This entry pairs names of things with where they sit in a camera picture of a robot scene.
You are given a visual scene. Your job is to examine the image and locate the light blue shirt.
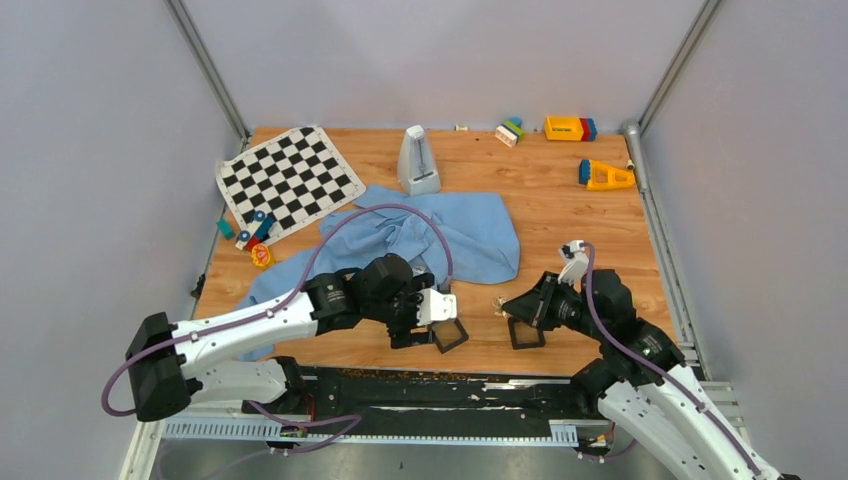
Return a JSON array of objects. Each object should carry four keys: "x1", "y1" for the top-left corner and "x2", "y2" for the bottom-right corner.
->
[{"x1": 235, "y1": 184, "x2": 522, "y2": 362}]

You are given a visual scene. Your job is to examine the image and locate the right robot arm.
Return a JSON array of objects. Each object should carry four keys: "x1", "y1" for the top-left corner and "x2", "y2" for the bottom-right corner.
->
[{"x1": 501, "y1": 269, "x2": 784, "y2": 479}]

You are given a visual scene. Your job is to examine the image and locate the black white checkerboard mat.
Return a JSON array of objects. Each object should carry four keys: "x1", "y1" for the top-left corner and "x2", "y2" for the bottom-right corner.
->
[{"x1": 215, "y1": 126, "x2": 367, "y2": 244}]

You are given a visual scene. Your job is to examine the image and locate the yellow blue toy wedge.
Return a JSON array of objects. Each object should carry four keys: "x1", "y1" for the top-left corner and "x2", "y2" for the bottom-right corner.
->
[{"x1": 578, "y1": 159, "x2": 636, "y2": 191}]

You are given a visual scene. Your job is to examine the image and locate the grey pipe in corner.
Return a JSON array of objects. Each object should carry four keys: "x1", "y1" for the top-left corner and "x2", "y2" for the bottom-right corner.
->
[{"x1": 622, "y1": 119, "x2": 649, "y2": 194}]

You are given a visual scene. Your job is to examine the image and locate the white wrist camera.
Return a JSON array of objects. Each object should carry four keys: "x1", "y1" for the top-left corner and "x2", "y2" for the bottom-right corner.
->
[
  {"x1": 416, "y1": 288, "x2": 458, "y2": 327},
  {"x1": 557, "y1": 240, "x2": 589, "y2": 286}
]

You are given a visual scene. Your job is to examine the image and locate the yellow round toy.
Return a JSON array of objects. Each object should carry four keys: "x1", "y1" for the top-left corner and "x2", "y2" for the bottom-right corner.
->
[{"x1": 250, "y1": 243, "x2": 276, "y2": 271}]

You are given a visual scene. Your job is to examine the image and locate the black square frame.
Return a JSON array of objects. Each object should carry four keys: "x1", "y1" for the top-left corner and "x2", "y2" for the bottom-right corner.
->
[
  {"x1": 507, "y1": 317, "x2": 546, "y2": 350},
  {"x1": 430, "y1": 319, "x2": 469, "y2": 354}
]

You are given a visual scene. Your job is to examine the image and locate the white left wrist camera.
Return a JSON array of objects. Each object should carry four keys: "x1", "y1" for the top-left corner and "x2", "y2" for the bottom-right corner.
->
[{"x1": 416, "y1": 288, "x2": 458, "y2": 327}]

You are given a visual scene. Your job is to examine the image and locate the white metronome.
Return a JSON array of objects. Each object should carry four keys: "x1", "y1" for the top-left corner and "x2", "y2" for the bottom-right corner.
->
[{"x1": 397, "y1": 125, "x2": 441, "y2": 196}]

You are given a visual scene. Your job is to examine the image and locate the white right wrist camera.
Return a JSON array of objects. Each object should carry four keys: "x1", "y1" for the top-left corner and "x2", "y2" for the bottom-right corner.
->
[{"x1": 557, "y1": 240, "x2": 589, "y2": 286}]

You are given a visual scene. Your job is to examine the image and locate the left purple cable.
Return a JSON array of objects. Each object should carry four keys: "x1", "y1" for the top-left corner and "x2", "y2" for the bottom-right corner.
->
[{"x1": 100, "y1": 203, "x2": 455, "y2": 458}]

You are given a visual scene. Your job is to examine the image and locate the purple cable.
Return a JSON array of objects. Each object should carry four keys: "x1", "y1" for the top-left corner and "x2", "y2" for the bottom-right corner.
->
[
  {"x1": 576, "y1": 241, "x2": 766, "y2": 480},
  {"x1": 100, "y1": 203, "x2": 455, "y2": 458}
]

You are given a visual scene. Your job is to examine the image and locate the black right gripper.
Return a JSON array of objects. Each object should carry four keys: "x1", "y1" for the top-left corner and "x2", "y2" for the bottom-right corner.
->
[{"x1": 501, "y1": 271, "x2": 605, "y2": 342}]

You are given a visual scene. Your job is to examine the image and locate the teal small block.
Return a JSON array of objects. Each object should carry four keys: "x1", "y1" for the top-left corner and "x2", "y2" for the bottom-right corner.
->
[{"x1": 216, "y1": 219, "x2": 236, "y2": 240}]

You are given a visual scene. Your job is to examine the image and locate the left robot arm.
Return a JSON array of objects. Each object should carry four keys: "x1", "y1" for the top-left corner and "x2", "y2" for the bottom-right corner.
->
[{"x1": 126, "y1": 254, "x2": 436, "y2": 422}]

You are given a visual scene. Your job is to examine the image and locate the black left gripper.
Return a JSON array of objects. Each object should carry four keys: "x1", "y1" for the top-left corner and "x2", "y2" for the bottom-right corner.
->
[{"x1": 364, "y1": 272, "x2": 436, "y2": 349}]

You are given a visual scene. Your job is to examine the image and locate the white green blue blocks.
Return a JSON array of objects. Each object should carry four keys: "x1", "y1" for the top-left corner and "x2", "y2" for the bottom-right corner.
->
[{"x1": 494, "y1": 117, "x2": 524, "y2": 148}]

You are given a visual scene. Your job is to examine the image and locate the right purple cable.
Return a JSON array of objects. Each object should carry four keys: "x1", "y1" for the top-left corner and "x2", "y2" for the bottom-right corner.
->
[{"x1": 576, "y1": 241, "x2": 766, "y2": 480}]

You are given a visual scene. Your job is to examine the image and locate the gold leaf brooch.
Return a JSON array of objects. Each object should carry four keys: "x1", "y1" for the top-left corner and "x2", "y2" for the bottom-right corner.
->
[{"x1": 492, "y1": 296, "x2": 506, "y2": 316}]

